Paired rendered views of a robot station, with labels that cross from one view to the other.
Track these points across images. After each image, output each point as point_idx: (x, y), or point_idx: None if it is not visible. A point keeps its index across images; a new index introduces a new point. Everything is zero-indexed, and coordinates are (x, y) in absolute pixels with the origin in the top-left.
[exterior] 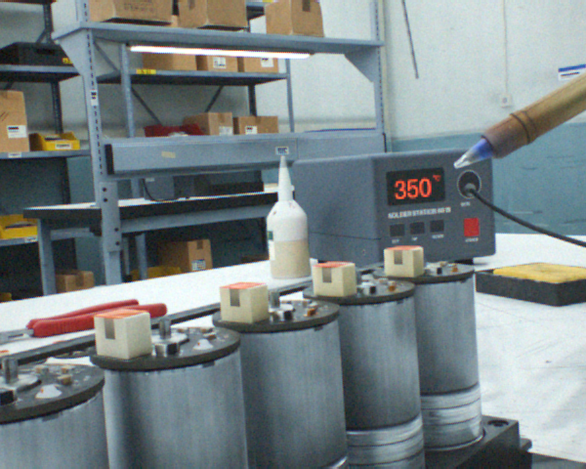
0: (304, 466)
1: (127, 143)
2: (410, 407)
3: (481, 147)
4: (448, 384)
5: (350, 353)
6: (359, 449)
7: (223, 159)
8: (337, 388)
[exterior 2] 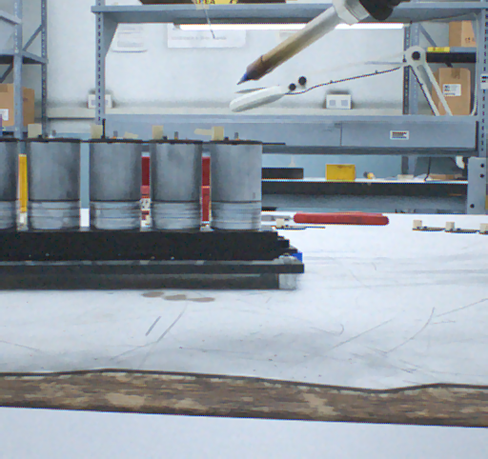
0: (99, 198)
1: None
2: (174, 195)
3: (244, 73)
4: (221, 196)
5: (152, 165)
6: (152, 209)
7: None
8: (120, 170)
